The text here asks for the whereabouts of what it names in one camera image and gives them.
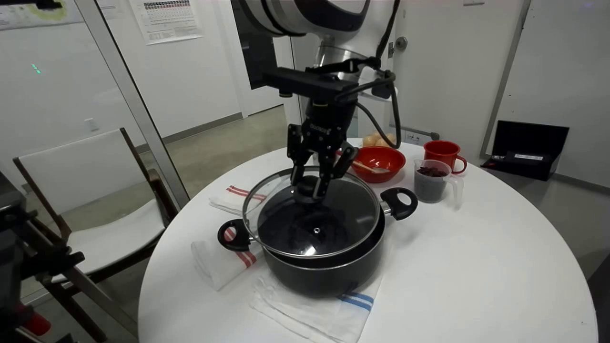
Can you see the black open case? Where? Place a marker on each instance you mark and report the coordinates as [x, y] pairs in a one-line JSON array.
[[527, 148]]

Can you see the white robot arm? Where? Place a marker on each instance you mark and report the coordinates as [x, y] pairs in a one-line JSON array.
[[354, 38]]

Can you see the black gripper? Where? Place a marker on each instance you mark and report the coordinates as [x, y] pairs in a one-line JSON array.
[[333, 95]]

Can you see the white towel with blue stripes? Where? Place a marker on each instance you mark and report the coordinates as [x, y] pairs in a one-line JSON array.
[[318, 318]]

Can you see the white wooden chair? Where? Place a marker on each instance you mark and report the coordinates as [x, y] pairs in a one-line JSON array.
[[81, 171]]

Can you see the wall paper poster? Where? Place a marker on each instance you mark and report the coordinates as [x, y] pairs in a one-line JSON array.
[[165, 21]]

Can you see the glass lid with black knob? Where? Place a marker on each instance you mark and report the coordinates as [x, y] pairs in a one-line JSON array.
[[291, 221]]

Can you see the red bowl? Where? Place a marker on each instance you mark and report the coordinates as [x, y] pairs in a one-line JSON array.
[[379, 164]]

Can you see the red mug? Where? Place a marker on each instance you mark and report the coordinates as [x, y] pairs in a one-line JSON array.
[[449, 152]]

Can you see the cluster of beige balls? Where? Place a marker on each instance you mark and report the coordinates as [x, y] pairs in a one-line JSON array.
[[379, 139]]

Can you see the black cooking pot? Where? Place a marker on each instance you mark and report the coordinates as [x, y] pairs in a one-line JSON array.
[[331, 274]]

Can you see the white towel with red stripes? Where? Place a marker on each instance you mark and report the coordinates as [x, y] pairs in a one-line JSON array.
[[219, 265]]

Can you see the clear cup with dark contents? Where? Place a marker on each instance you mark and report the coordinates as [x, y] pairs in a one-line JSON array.
[[430, 179]]

